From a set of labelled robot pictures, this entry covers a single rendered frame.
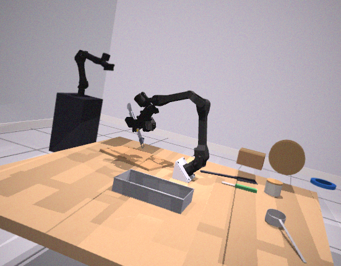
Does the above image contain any light brown wooden board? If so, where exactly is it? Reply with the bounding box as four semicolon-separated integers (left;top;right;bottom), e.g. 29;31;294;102
100;145;174;171

